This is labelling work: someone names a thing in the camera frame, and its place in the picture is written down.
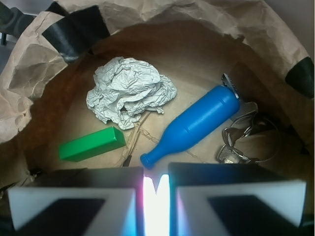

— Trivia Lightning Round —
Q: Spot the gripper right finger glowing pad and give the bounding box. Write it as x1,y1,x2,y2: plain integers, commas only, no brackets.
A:
168,163,306,236

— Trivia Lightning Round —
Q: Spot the brown paper bag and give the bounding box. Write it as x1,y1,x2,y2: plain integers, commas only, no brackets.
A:
0,0,314,204

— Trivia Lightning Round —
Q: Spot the blue plastic bottle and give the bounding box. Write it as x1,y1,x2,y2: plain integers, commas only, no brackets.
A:
140,86,240,169

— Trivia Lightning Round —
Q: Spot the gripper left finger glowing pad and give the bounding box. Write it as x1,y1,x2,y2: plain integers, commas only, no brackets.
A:
8,167,144,236

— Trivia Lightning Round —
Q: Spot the crumpled white paper ball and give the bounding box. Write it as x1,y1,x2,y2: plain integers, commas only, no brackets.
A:
86,57,177,130

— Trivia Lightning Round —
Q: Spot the black clamp handle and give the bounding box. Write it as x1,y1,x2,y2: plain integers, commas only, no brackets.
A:
0,2,34,45

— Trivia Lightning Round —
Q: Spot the green rectangular block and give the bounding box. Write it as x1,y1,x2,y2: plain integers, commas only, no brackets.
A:
59,126,126,162

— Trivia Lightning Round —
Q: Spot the silver key bunch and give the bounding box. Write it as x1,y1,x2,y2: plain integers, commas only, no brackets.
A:
216,73,281,165

